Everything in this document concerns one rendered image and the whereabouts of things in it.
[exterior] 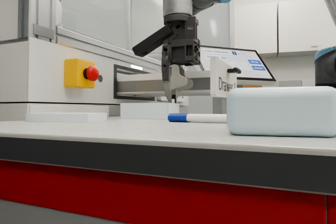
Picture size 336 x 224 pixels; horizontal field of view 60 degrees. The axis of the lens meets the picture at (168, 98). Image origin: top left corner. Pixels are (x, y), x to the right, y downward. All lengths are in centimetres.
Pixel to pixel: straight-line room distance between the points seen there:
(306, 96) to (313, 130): 3
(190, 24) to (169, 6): 7
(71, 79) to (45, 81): 6
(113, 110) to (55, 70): 26
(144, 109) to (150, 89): 22
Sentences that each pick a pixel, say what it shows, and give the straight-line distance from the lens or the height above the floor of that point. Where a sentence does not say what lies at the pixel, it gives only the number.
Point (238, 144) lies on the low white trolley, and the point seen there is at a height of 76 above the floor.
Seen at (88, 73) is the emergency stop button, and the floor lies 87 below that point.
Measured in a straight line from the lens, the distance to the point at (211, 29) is 273.
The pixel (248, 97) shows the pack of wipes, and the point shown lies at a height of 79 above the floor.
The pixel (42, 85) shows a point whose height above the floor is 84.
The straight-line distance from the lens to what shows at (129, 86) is 94.
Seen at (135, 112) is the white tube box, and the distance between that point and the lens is 70.
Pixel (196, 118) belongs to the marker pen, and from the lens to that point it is 51.
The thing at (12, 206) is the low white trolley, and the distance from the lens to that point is 37.
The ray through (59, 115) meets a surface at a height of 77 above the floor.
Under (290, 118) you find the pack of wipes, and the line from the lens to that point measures 27.
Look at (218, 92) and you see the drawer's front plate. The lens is 84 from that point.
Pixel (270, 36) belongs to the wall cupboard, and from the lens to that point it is 434.
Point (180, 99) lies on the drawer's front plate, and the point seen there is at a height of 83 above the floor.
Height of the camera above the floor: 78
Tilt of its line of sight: 2 degrees up
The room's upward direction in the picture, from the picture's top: straight up
